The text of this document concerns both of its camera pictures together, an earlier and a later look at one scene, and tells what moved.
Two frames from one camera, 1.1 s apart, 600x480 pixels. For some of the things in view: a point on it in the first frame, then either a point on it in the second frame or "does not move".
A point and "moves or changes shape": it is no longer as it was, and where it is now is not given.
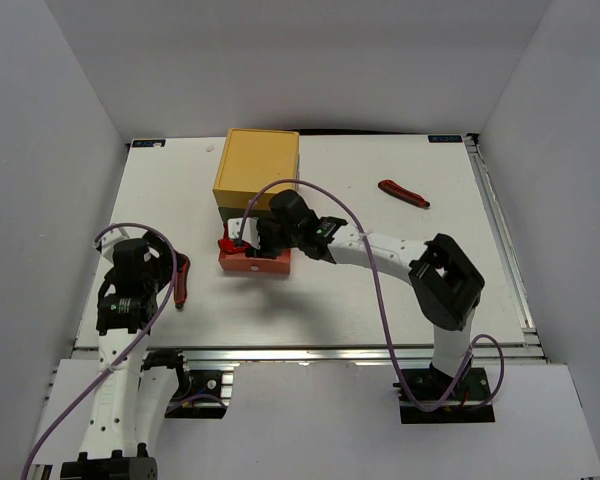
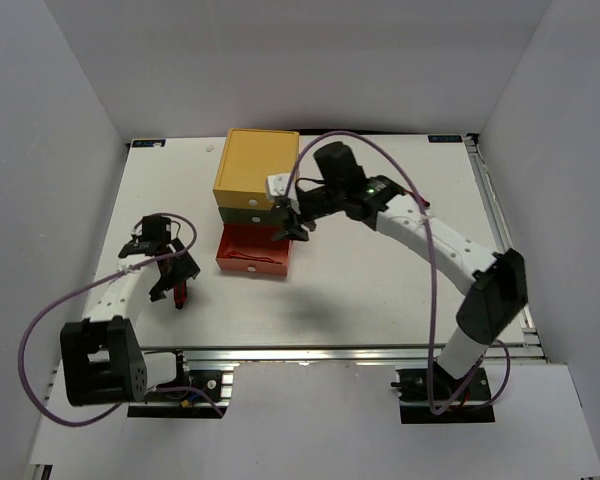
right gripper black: x=263 y=251 -> x=292 y=230
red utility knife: x=180 y=284 does not move
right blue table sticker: x=444 y=138 does not move
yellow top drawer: x=242 y=199 does not move
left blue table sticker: x=152 y=143 does not move
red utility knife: x=228 y=245 moves or changes shape
